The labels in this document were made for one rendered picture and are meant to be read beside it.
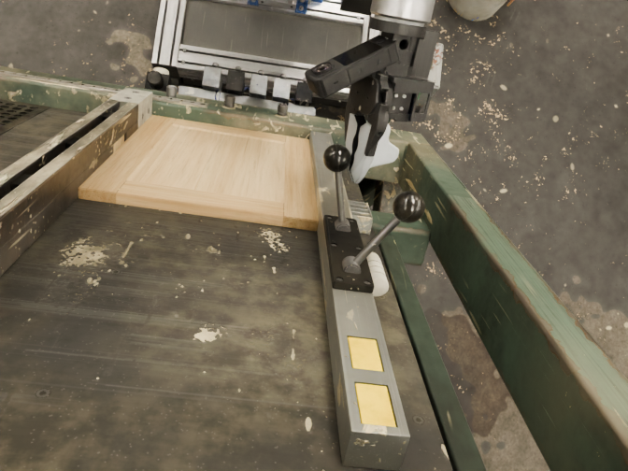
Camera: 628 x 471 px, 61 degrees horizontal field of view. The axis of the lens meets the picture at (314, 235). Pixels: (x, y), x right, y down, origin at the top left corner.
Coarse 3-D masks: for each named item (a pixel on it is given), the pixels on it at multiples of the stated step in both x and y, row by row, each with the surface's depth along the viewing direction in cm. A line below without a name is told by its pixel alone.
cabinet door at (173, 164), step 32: (160, 128) 117; (192, 128) 122; (224, 128) 126; (128, 160) 96; (160, 160) 100; (192, 160) 103; (224, 160) 106; (256, 160) 109; (288, 160) 112; (96, 192) 82; (128, 192) 84; (160, 192) 86; (192, 192) 88; (224, 192) 91; (256, 192) 94; (288, 192) 95; (288, 224) 86
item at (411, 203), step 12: (408, 192) 63; (396, 204) 62; (408, 204) 62; (420, 204) 62; (396, 216) 63; (408, 216) 62; (420, 216) 62; (384, 228) 64; (372, 240) 65; (360, 252) 66; (348, 264) 65
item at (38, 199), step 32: (128, 96) 115; (96, 128) 92; (128, 128) 107; (32, 160) 75; (64, 160) 77; (96, 160) 89; (0, 192) 66; (32, 192) 66; (64, 192) 77; (0, 224) 59; (32, 224) 67; (0, 256) 60
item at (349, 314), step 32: (320, 160) 109; (320, 192) 92; (320, 224) 84; (320, 256) 78; (352, 320) 58; (384, 352) 54; (352, 384) 48; (384, 384) 49; (352, 416) 45; (352, 448) 44; (384, 448) 44
